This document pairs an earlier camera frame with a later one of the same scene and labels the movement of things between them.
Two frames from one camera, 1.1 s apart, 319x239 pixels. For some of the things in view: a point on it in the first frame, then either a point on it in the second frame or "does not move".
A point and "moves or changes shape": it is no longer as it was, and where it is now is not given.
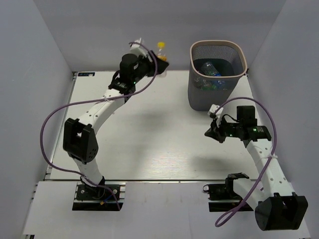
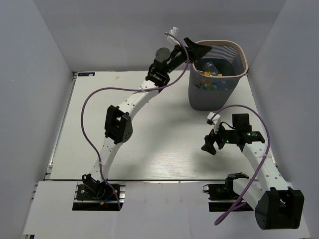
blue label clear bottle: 208,69 does not move
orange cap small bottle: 162,53 moves or changes shape
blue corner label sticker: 86,74 does not move
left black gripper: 141,58 -> 196,51
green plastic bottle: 211,87 does not move
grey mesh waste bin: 214,67 does not move
